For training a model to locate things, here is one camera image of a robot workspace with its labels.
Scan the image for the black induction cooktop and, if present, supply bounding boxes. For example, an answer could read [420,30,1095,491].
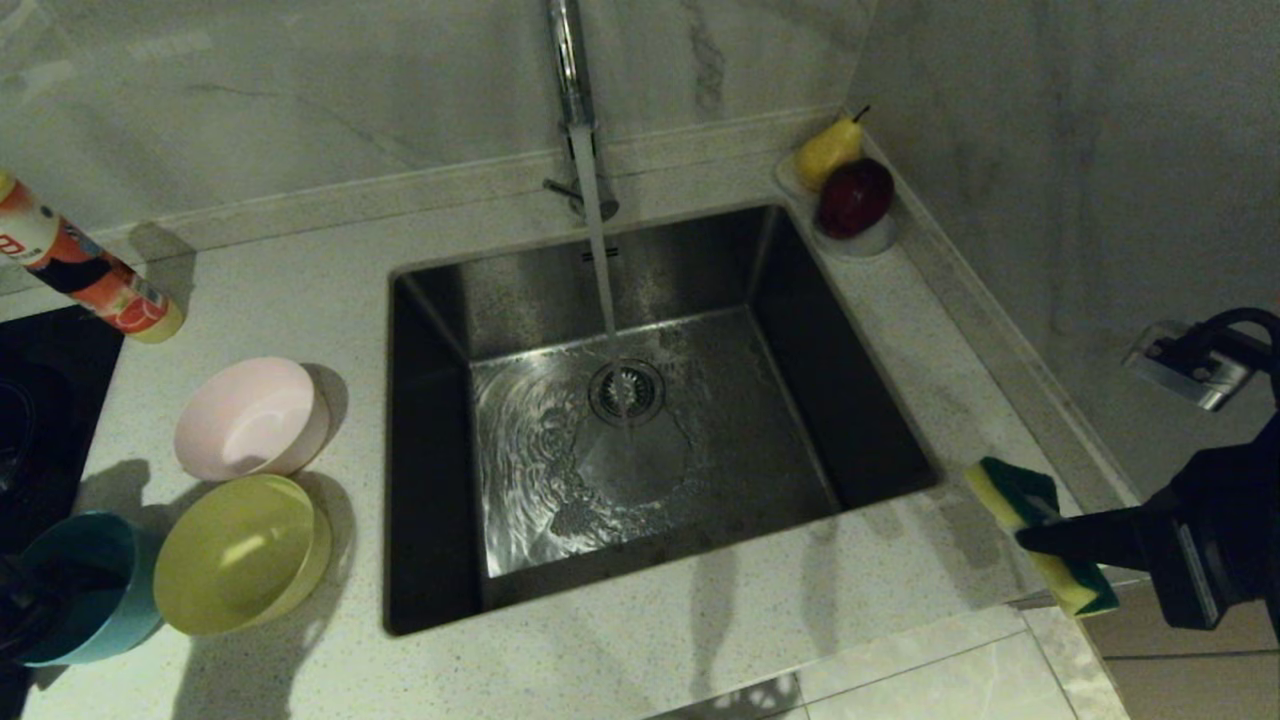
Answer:
[0,305,126,720]

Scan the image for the pink plastic bowl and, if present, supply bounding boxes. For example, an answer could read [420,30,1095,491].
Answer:
[174,357,331,481]

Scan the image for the yellow pear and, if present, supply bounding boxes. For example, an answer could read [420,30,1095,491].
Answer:
[795,106,871,193]

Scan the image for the small white dish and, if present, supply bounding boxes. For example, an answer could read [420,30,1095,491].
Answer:
[775,150,899,261]

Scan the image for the orange detergent bottle yellow cap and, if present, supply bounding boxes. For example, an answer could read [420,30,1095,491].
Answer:
[0,168,187,345]

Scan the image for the beige wooden cabinet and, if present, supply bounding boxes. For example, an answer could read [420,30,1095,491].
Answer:
[1005,580,1280,720]

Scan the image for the yellow plastic bowl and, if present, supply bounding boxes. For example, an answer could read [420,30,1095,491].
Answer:
[153,474,333,637]

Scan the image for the blue plastic bowl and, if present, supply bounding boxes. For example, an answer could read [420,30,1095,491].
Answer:
[18,512,166,668]

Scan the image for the green and yellow sponge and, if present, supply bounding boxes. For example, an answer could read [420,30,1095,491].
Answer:
[965,457,1121,618]

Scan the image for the round metal drain strainer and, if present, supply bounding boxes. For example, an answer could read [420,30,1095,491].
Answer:
[587,359,667,429]

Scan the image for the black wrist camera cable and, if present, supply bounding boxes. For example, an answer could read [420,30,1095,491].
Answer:
[1205,307,1280,353]

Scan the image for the chrome sink faucet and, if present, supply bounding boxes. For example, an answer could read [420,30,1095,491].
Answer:
[543,0,621,223]

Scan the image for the dark red apple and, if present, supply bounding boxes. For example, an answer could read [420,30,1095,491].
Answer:
[815,157,895,240]

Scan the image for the stainless steel sink basin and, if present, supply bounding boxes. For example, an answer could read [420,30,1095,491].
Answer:
[383,203,946,638]

